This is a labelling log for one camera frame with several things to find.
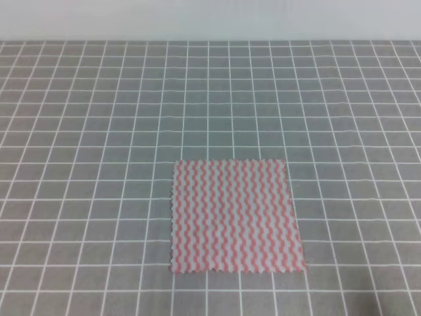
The pink wavy striped towel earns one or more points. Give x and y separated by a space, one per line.
233 216

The grey grid tablecloth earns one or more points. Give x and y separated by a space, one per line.
89 134

